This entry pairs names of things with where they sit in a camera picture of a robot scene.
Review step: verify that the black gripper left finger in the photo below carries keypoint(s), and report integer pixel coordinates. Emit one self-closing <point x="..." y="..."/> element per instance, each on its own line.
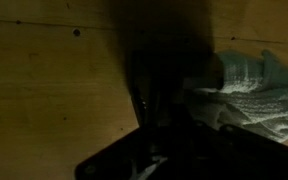
<point x="147" y="90"/>

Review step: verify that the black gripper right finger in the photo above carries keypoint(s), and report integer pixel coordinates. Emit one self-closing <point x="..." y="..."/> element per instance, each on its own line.
<point x="174" y="90"/>

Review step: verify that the black mesh basket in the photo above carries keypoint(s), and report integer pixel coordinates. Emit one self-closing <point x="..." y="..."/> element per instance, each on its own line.
<point x="164" y="30"/>

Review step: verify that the white towel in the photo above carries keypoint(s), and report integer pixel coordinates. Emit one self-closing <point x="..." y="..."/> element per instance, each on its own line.
<point x="257" y="100"/>

